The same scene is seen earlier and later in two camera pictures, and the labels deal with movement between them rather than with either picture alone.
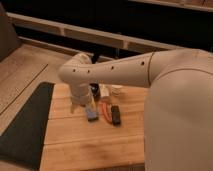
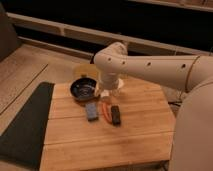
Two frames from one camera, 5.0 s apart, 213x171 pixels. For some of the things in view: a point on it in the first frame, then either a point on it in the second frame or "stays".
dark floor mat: (23, 140) stays
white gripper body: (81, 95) -> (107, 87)
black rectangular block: (116, 118) stays
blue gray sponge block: (92, 116) stays
